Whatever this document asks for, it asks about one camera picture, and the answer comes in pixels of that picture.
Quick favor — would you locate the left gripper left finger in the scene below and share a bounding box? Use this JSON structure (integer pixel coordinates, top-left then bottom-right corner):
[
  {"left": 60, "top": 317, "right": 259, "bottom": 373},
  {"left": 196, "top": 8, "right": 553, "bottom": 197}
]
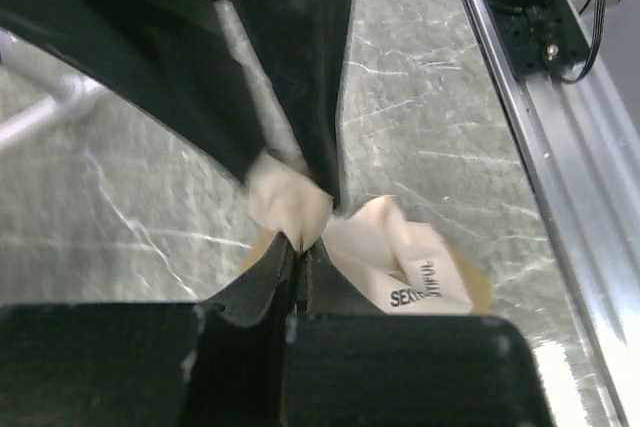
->
[{"left": 1, "top": 235, "right": 299, "bottom": 426}]

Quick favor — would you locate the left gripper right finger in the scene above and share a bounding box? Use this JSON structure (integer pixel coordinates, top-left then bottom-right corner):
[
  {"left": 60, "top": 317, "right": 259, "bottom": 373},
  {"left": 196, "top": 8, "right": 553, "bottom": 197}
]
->
[{"left": 284, "top": 239, "right": 551, "bottom": 427}]

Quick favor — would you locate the tan underwear with cream waistband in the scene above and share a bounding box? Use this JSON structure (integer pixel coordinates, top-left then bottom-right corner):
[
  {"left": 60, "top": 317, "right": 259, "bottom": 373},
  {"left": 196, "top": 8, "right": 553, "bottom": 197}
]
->
[{"left": 246, "top": 152, "right": 492, "bottom": 315}]

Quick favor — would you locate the metal clothes rack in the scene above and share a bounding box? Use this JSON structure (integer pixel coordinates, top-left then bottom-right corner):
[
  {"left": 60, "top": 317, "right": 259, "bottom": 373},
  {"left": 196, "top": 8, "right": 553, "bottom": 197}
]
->
[{"left": 1, "top": 30, "right": 110, "bottom": 152}]

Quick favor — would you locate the black hanging garments left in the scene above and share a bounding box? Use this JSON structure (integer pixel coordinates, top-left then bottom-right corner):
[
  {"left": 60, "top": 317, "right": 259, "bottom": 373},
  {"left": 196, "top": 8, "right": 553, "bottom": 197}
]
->
[{"left": 1, "top": 0, "right": 352, "bottom": 199}]

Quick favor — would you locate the aluminium mounting rail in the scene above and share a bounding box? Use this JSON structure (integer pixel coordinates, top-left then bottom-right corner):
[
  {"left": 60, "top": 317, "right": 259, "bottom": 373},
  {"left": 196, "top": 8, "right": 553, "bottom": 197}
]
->
[{"left": 463, "top": 0, "right": 639, "bottom": 426}]

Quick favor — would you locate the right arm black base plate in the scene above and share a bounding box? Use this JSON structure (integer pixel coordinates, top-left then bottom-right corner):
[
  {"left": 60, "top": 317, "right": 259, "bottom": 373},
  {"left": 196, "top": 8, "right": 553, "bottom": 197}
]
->
[{"left": 484, "top": 0, "right": 597, "bottom": 82}]

